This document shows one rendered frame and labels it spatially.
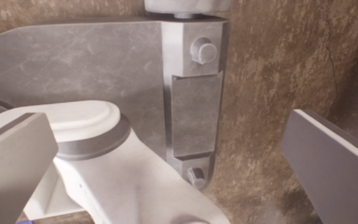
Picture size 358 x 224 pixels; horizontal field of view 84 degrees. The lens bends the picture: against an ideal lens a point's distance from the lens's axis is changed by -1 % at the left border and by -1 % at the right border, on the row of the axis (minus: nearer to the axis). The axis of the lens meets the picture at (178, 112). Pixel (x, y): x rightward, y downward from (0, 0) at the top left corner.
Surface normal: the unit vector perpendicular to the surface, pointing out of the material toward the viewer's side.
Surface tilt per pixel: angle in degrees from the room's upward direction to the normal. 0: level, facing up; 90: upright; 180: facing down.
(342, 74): 0
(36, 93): 0
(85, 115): 90
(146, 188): 115
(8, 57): 0
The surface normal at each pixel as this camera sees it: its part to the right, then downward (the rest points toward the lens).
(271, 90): 0.22, 0.49
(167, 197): -0.10, -0.99
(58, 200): 0.00, -0.87
